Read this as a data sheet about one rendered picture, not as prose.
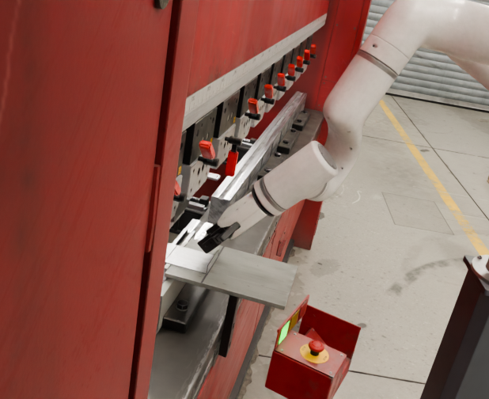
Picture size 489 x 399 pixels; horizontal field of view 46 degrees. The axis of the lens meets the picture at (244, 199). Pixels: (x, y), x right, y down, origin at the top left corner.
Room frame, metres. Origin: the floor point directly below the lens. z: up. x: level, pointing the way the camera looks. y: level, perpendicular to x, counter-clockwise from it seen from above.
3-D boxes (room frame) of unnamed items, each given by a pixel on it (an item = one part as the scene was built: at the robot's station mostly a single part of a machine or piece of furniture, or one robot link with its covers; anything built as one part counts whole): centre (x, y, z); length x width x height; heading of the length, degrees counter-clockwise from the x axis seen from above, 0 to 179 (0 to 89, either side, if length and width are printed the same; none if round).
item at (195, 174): (1.12, 0.14, 1.26); 0.15 x 0.09 x 0.17; 170
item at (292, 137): (2.52, -0.15, 0.89); 0.30 x 0.05 x 0.03; 170
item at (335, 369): (1.21, -0.25, 0.75); 0.20 x 0.16 x 0.18; 156
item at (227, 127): (1.32, 0.11, 1.26); 0.15 x 0.09 x 0.17; 170
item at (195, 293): (1.18, 0.08, 0.89); 0.30 x 0.05 x 0.03; 170
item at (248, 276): (1.12, -0.01, 1.00); 0.26 x 0.18 x 0.01; 80
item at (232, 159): (1.29, 0.05, 1.20); 0.04 x 0.02 x 0.10; 80
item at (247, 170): (2.39, -0.07, 0.92); 1.67 x 0.06 x 0.10; 170
